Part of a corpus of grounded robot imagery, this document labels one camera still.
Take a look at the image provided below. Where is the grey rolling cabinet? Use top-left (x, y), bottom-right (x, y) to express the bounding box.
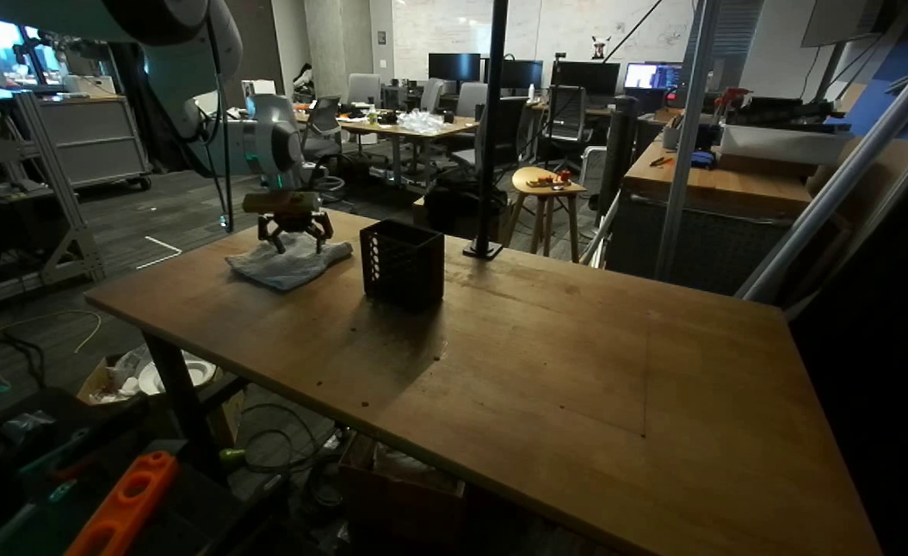
top-left (35, 93), bottom-right (153, 195)

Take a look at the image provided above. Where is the grey metal shelf rack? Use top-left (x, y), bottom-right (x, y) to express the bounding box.
top-left (0, 85), bottom-right (109, 315)

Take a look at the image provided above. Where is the black perforated box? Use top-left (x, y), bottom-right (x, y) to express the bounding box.
top-left (356, 216), bottom-right (447, 311)

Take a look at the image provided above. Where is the white bowl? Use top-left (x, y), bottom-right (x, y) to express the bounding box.
top-left (135, 350), bottom-right (220, 403)

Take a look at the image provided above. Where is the round wooden stool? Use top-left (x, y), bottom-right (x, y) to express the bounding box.
top-left (499, 164), bottom-right (588, 267)

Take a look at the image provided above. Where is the black office chair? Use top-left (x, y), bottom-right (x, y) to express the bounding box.
top-left (542, 85), bottom-right (588, 150)

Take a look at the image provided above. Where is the light wooden office table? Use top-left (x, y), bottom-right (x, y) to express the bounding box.
top-left (333, 113), bottom-right (482, 192)

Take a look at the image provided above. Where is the light grey towel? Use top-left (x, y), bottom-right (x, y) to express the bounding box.
top-left (226, 232), bottom-right (356, 296)

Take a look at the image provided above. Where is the black computer monitor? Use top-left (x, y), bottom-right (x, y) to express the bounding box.
top-left (550, 59), bottom-right (624, 103)
top-left (499, 57), bottom-right (547, 98)
top-left (425, 50), bottom-right (483, 87)

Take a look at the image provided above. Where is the wooden workbench desk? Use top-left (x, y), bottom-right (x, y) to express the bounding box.
top-left (605, 130), bottom-right (818, 296)

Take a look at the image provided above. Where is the silver vertical pole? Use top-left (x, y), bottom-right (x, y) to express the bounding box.
top-left (650, 0), bottom-right (721, 285)

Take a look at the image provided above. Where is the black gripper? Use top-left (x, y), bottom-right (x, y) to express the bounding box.
top-left (241, 187), bottom-right (335, 257)

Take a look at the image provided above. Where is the silver diagonal pole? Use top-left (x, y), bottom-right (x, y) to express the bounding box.
top-left (736, 33), bottom-right (908, 310)

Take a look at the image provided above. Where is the black table leg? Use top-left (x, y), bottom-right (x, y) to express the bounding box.
top-left (137, 332), bottom-right (223, 478)

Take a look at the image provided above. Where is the black vertical pole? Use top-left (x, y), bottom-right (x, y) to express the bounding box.
top-left (460, 0), bottom-right (512, 264)

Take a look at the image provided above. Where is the lit computer monitor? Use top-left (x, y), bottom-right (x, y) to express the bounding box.
top-left (621, 59), bottom-right (687, 95)

